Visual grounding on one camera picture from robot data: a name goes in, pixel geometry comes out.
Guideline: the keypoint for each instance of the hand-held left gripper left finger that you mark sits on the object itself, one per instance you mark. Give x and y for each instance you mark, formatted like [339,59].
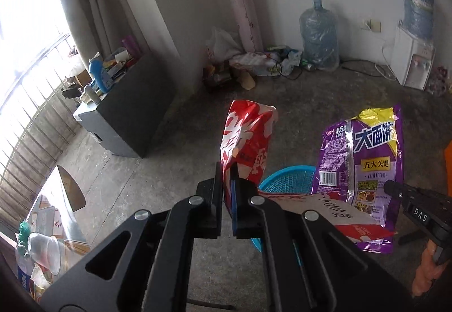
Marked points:
[221,201]

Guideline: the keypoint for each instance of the clear plastic cup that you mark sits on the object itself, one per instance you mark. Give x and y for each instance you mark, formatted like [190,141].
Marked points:
[44,252]

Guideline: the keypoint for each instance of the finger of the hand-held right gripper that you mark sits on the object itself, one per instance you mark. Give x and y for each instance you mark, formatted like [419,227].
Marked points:
[392,190]

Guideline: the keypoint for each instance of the white printed packaging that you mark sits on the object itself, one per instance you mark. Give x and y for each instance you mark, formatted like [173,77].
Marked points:
[249,61]

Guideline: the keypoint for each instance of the blue plastic basket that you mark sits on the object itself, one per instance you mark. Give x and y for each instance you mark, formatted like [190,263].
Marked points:
[289,178]

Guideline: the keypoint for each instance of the cardboard piece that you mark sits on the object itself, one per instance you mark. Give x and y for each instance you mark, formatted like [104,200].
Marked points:
[248,81]

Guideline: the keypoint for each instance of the blue detergent bottle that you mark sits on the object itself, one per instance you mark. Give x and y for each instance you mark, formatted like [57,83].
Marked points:
[100,75]

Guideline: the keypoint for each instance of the floral bag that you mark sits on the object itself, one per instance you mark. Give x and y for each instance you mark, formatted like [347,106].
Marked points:
[438,82]

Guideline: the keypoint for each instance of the green toy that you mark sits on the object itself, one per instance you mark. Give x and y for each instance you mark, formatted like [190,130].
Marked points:
[23,238]

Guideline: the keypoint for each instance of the table with fruit-print tablecloth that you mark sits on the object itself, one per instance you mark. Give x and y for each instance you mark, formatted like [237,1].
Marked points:
[46,216]

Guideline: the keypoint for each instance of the red snack packet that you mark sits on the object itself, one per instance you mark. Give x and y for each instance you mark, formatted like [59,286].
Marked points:
[247,135]

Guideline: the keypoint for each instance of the purple snack packet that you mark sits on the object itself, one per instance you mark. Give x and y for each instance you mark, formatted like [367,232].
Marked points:
[370,156]

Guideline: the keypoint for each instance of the white water dispenser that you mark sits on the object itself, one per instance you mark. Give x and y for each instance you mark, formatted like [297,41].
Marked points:
[409,58]

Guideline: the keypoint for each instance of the grey cabinet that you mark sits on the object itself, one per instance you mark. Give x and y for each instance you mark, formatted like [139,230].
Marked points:
[141,103]

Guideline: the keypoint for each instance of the window railing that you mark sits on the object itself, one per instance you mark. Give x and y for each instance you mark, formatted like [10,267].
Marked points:
[35,142]

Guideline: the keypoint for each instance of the pink paper roll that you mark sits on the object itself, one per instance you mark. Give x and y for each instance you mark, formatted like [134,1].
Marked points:
[236,5]
[254,5]

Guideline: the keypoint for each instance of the white wall socket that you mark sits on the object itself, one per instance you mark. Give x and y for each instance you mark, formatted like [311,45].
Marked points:
[372,26]

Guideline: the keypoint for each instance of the white plastic bag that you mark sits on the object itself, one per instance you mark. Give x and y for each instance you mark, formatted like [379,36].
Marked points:
[220,45]

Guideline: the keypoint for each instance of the orange plastic object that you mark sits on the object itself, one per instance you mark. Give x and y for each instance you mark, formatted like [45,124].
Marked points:
[447,167]

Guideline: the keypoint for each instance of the small cardboard box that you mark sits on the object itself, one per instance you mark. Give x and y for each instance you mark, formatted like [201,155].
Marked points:
[79,78]

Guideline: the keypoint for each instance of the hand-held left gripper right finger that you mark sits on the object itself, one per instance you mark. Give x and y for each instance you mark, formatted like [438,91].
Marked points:
[233,201]

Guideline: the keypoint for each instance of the purple cup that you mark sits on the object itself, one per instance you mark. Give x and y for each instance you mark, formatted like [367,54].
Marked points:
[130,45]

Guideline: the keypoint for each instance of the person's right hand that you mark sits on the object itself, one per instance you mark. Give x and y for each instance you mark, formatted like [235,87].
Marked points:
[425,273]

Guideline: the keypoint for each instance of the white and red packet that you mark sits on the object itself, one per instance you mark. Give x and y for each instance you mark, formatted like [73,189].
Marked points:
[339,220]

